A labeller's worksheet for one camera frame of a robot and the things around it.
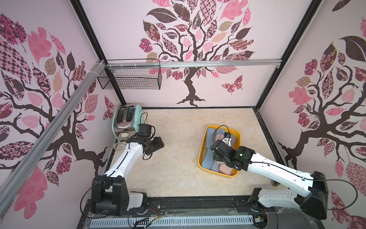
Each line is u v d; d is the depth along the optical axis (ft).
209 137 3.07
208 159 2.71
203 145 2.94
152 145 2.52
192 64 3.04
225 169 2.60
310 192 1.30
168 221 2.29
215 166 2.74
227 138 2.22
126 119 2.95
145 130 2.21
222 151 1.85
